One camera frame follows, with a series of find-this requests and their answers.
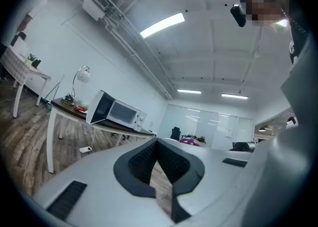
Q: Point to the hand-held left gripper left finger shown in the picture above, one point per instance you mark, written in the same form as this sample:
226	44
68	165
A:
99	196

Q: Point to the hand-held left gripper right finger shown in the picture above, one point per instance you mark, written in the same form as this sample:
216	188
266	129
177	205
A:
218	178

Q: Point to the white microwave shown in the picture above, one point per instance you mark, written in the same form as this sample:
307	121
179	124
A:
124	114

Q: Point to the white power strip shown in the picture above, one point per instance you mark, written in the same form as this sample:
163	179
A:
85	149

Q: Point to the black office chair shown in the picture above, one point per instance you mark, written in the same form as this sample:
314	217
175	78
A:
175	132

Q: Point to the ceiling light panel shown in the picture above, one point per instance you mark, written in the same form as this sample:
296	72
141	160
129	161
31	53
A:
189	91
162	24
234	96

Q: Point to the dark wooden table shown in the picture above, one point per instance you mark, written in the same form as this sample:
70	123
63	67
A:
74	113

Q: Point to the white plate with strawberries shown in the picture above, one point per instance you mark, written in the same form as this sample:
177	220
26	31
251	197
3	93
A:
80	109

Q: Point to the bunch of red strawberries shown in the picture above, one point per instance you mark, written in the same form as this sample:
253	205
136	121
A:
81	108

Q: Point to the black tripod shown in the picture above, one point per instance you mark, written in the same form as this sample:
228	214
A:
55	88

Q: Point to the white globe desk lamp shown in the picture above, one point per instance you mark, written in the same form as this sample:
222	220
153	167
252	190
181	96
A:
83	75

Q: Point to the small black box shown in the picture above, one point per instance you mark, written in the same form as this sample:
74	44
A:
36	63

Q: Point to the small potted plant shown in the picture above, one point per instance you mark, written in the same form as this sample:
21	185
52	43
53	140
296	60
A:
31	57

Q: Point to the white table with checkered cloth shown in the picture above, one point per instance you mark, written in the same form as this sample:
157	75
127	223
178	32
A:
15	64

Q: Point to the white air conditioner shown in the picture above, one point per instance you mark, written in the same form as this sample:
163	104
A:
95	5

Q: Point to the black head camera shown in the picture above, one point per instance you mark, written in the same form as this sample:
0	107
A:
238	16

